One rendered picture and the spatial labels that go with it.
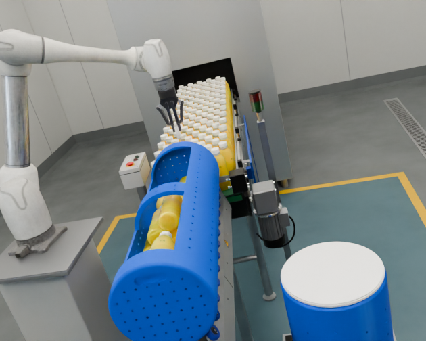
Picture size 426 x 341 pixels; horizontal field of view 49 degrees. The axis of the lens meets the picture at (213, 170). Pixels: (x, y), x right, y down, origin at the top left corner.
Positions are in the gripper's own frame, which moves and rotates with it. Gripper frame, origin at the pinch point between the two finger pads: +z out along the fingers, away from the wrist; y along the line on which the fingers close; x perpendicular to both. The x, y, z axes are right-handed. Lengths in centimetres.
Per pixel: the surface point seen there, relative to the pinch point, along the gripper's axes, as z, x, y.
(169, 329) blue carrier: 19, -105, 3
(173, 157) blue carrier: 4.8, -18.8, -1.3
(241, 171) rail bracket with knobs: 22.0, -8.8, 24.6
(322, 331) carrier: 26, -107, 42
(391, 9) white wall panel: 33, 392, 220
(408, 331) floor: 122, -19, 89
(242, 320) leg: 94, -22, 10
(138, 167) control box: 12.6, -2.0, -22.2
